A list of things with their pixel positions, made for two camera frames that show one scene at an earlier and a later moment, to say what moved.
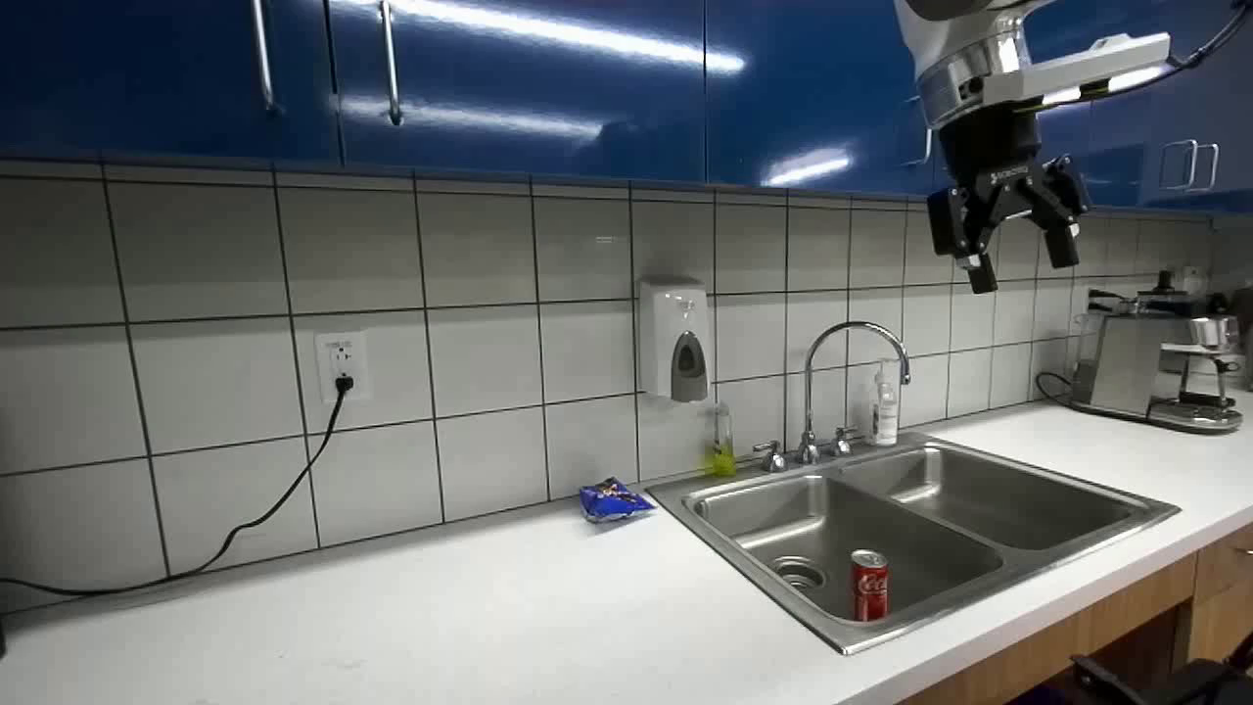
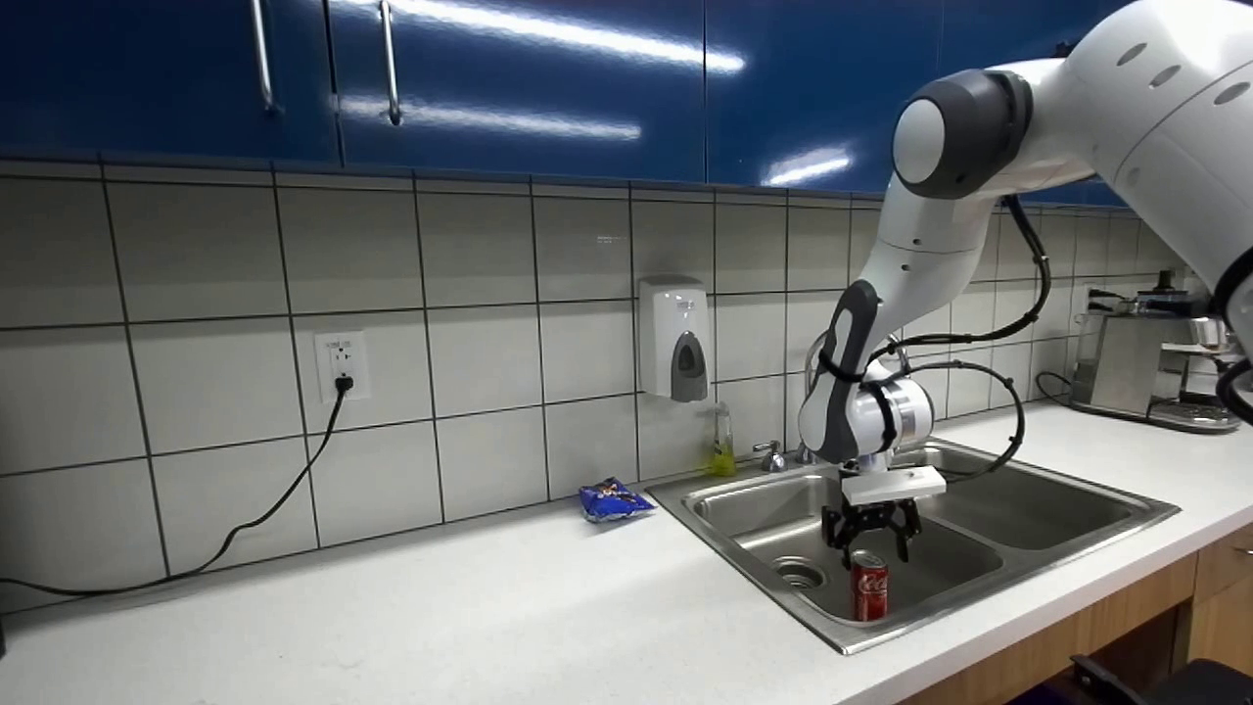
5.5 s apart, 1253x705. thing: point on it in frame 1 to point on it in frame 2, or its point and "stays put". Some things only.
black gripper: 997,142 to 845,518
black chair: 1192,682 stays put
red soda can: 871,586 stays put
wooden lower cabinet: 1219,616 stays put
